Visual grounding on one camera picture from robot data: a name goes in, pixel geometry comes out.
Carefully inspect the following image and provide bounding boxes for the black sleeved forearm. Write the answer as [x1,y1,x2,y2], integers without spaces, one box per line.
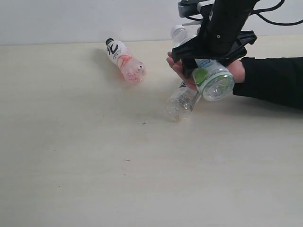
[233,57,303,110]

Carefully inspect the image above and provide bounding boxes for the person's open hand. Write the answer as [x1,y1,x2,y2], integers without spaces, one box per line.
[166,52,246,92]

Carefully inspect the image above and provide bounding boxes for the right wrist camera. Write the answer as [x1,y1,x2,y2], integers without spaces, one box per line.
[178,0,214,18]

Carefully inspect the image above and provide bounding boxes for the clear bottle dark label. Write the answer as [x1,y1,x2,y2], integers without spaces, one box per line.
[166,82,201,121]

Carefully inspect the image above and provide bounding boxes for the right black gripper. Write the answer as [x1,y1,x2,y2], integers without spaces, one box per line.
[172,4,257,79]

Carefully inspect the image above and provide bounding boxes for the pink peach drink bottle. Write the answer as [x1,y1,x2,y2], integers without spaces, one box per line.
[106,38,146,84]

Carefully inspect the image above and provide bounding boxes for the lime sports drink bottle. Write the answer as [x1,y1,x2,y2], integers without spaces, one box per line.
[170,25,234,101]

